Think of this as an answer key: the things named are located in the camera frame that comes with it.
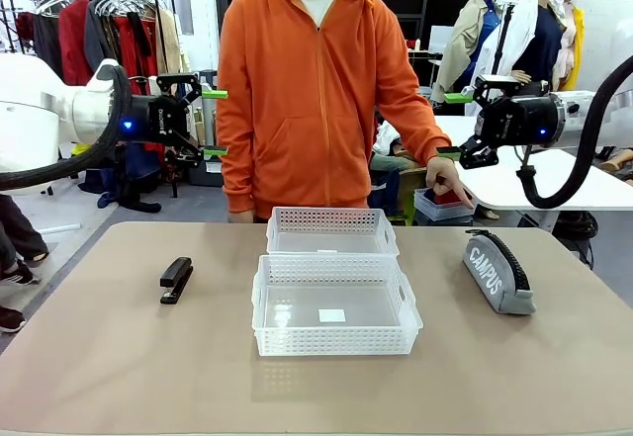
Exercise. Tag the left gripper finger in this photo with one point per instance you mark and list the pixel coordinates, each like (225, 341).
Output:
(215, 151)
(213, 94)

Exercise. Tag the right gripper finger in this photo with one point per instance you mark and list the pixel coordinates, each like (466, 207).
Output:
(457, 97)
(477, 154)

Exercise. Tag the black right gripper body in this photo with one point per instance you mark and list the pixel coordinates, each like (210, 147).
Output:
(524, 119)

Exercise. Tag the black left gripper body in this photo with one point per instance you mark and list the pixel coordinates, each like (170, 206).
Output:
(158, 119)

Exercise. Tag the grey CAMPUS pencil case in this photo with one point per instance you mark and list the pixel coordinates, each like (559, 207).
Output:
(487, 278)

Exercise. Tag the black stapler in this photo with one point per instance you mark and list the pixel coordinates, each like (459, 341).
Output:
(175, 280)

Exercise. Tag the person's right forearm orange sleeve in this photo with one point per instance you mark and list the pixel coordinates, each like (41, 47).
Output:
(236, 184)

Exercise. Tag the person's left forearm orange sleeve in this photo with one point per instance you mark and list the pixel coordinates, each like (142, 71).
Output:
(415, 129)

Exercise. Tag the person's left hand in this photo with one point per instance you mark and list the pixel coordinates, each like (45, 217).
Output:
(445, 174)

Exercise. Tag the person's right hand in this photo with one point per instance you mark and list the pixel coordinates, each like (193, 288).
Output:
(241, 217)

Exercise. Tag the grey stool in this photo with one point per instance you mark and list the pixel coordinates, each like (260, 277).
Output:
(208, 76)

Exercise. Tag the grey storage bin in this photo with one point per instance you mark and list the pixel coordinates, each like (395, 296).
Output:
(207, 174)

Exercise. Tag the white paper roll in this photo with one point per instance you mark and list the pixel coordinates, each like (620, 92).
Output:
(207, 119)

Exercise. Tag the white table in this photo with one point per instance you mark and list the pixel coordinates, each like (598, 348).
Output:
(499, 184)

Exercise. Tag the clear storage box red contents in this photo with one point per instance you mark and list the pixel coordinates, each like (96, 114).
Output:
(442, 206)

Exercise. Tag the mannequin with beige coat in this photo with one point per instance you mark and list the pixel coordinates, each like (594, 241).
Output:
(467, 35)

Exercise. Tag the long red hanging dress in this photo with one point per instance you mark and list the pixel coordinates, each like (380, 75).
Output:
(141, 55)

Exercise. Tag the beige hanging garment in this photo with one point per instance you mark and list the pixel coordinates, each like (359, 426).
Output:
(170, 40)

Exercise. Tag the yellow cloth item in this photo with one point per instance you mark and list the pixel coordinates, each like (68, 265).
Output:
(81, 149)

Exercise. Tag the dark clothes pile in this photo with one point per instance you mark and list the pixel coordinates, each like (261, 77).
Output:
(133, 199)

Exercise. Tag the mannequin with white coat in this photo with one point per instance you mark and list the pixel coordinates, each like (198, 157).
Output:
(531, 35)

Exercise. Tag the person in orange hoodie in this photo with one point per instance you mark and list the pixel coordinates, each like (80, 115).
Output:
(297, 110)

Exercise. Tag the green crate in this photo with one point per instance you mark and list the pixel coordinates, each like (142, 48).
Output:
(405, 206)

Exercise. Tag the yellow hanging garment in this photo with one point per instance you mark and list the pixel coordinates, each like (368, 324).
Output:
(576, 40)

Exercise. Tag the white perforated plastic basket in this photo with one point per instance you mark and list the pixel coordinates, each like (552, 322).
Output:
(277, 337)
(279, 231)

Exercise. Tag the beige mannequin foot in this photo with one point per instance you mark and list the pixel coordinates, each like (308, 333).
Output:
(618, 161)

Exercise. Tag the grey hanging garment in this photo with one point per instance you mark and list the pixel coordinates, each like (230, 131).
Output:
(96, 35)

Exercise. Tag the red hanging jacket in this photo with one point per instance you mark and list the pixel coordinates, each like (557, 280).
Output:
(73, 45)

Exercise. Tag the dark hanging garments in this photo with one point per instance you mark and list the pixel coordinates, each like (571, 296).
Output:
(44, 40)

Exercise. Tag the white tube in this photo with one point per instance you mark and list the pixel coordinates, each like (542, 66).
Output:
(59, 228)

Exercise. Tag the bystander's legs dark trousers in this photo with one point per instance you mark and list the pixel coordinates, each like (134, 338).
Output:
(20, 228)

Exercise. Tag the white square label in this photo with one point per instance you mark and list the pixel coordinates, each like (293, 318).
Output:
(332, 316)

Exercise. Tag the black white sneaker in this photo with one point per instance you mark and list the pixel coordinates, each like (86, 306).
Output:
(17, 275)

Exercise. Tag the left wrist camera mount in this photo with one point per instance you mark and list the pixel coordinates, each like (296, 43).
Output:
(177, 81)

